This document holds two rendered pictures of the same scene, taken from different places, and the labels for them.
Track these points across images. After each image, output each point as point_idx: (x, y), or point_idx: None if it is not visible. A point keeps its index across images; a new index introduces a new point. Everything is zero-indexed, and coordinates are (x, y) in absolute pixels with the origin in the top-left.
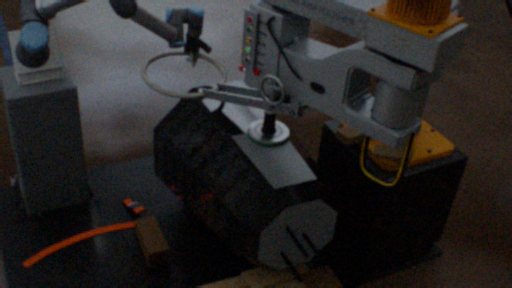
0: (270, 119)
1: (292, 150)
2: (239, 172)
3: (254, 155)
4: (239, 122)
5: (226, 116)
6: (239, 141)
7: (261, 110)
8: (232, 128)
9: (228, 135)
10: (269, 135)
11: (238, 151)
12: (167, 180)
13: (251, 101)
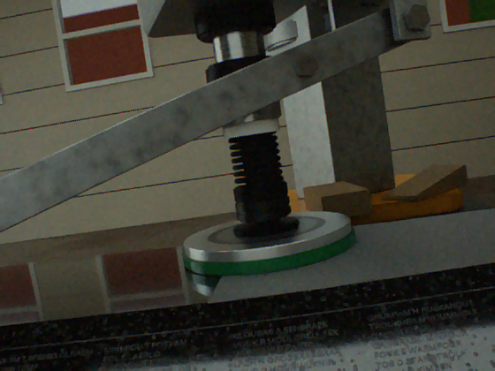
0: (277, 159)
1: (392, 223)
2: (469, 355)
3: (405, 264)
4: (131, 284)
5: (53, 303)
6: (269, 288)
7: (118, 257)
8: (152, 298)
9: (186, 314)
10: (301, 226)
11: (333, 307)
12: None
13: (194, 106)
